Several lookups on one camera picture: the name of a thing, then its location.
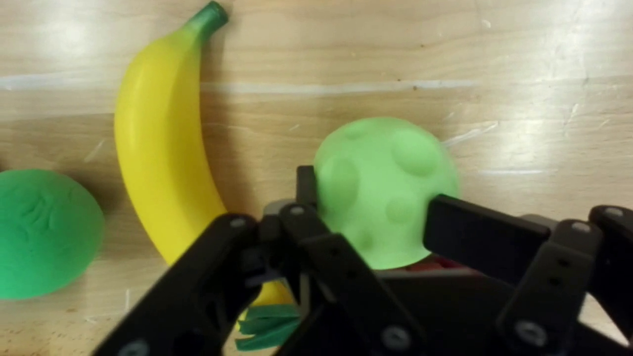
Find yellow toy banana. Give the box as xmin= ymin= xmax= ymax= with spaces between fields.
xmin=113 ymin=0 xmax=297 ymax=309

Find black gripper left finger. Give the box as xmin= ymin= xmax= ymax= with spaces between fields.
xmin=91 ymin=165 xmax=431 ymax=356

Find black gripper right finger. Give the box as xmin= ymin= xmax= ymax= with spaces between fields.
xmin=423 ymin=195 xmax=633 ymax=356

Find green toy ball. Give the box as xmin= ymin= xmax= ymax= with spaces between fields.
xmin=0 ymin=169 xmax=107 ymax=303

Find light green dimpled ball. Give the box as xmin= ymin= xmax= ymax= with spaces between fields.
xmin=311 ymin=116 xmax=463 ymax=272

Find red toy radish green leaves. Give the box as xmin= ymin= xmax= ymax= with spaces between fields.
xmin=235 ymin=258 xmax=463 ymax=353

